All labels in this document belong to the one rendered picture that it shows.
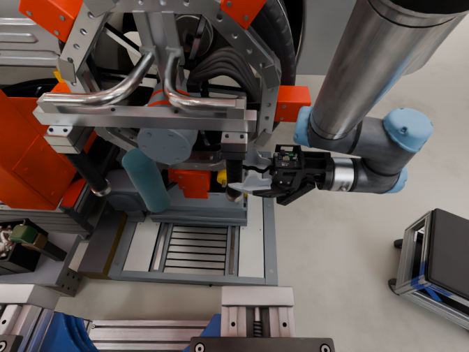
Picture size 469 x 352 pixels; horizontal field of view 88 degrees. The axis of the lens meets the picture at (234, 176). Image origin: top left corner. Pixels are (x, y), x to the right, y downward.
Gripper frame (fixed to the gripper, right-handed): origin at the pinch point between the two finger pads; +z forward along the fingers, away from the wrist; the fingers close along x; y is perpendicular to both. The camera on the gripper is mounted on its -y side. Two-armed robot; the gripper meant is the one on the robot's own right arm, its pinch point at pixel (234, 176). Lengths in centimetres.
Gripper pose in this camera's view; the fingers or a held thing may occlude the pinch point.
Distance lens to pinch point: 55.4
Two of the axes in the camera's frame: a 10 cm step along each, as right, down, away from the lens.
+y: 0.0, -6.0, -8.0
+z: -10.0, -0.4, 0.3
